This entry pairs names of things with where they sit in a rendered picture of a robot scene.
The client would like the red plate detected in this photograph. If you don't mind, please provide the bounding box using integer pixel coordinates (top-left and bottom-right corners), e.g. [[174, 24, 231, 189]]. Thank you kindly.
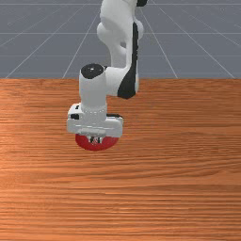
[[74, 133, 121, 153]]

